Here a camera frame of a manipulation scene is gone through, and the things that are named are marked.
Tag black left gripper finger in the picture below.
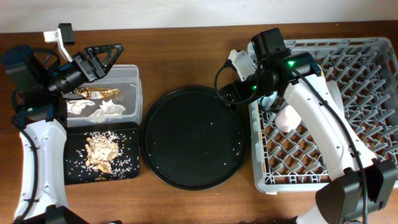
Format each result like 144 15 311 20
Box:
96 49 123 77
85 44 124 58

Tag gold foil wrapper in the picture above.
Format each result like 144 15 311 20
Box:
74 87 120 100

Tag blue plastic cup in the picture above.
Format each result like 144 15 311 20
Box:
257 95 277 108

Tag white tissue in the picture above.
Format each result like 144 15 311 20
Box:
67 100 95 115
88 100 126 123

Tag pink plastic cup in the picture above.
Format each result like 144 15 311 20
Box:
275 105 302 133

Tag food scraps and rice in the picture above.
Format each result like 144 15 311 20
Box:
67 130 137 182

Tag grey round plate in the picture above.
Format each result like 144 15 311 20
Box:
326 80 345 116

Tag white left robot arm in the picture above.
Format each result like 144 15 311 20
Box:
2 44 124 223

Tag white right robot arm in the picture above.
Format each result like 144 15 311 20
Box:
216 50 397 223

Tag clear plastic waste bin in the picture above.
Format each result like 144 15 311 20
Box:
57 65 142 127

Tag grey dishwasher rack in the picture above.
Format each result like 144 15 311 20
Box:
249 37 397 194

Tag round black serving tray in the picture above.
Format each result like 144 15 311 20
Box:
141 86 250 190

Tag black rectangular tray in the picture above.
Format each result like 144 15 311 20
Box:
63 121 141 186

